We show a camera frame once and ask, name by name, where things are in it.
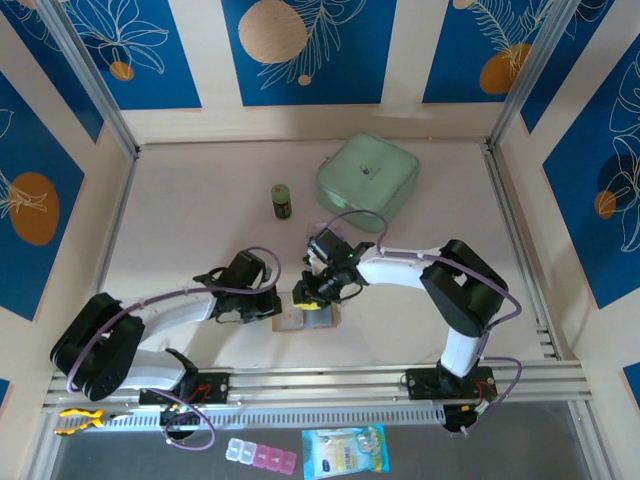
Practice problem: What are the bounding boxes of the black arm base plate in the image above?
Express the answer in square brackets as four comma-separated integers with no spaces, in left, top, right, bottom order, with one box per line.
[404,366,497,402]
[138,370,232,406]

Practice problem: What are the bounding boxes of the yellow handled pliers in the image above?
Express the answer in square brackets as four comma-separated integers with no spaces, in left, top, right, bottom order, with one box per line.
[54,406,134,437]

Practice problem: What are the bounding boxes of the slotted grey cable duct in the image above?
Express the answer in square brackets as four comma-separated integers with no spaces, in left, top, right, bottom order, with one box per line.
[97,405,446,429]

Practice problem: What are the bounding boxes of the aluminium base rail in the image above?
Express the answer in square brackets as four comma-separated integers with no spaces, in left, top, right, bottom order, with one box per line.
[42,359,596,409]

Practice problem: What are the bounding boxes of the clear pink pill organiser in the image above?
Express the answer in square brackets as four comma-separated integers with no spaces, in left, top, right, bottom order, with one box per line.
[224,437,299,474]

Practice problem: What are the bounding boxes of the dark green bottle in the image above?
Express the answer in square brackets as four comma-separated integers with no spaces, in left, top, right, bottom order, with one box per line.
[270,183,294,221]

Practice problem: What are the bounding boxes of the aluminium table side rail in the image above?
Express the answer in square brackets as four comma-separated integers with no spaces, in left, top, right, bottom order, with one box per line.
[92,149,141,304]
[483,143,559,361]

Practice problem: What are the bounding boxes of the aluminium frame post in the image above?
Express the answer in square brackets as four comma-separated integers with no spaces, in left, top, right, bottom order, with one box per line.
[491,0,585,150]
[37,0,140,157]

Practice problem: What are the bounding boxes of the blue yellow snack packet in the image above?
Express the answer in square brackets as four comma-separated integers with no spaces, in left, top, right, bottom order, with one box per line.
[301,424,392,477]

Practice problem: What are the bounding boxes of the light green zip pouch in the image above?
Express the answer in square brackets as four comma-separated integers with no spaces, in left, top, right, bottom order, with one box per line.
[314,131,422,234]

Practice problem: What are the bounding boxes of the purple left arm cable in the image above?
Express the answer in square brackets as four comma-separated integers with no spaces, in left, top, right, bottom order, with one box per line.
[66,245,282,452]

